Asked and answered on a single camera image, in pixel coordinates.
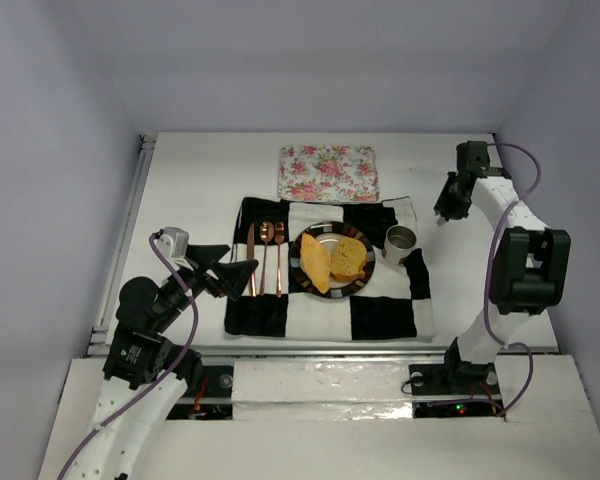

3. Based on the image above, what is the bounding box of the black white checkered placemat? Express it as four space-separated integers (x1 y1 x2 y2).
224 197 436 342

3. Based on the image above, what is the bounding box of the copper spoon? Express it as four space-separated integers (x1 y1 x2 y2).
258 221 274 296

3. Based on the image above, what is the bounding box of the floral rectangular tray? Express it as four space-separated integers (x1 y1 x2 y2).
277 145 379 204

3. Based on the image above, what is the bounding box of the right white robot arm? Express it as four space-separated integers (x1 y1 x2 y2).
434 141 571 395

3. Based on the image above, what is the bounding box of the aluminium frame rail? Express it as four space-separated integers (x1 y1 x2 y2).
83 133 158 358

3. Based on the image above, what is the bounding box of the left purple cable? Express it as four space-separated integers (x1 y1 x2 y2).
57 232 200 479

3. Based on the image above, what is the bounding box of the dark rimmed ceramic plate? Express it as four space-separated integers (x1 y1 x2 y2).
288 221 376 300

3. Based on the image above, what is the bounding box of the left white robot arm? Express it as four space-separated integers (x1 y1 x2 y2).
58 228 259 479

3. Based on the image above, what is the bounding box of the round brown bread piece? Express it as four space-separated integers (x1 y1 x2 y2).
330 236 368 282

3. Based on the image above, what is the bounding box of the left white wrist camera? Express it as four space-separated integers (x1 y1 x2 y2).
157 227 189 265

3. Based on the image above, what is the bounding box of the copper knife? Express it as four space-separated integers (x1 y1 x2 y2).
247 223 257 297

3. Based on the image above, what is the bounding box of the copper fork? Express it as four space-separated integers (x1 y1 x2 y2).
274 221 285 298

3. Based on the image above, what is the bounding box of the metal cup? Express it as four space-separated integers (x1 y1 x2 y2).
382 225 417 265

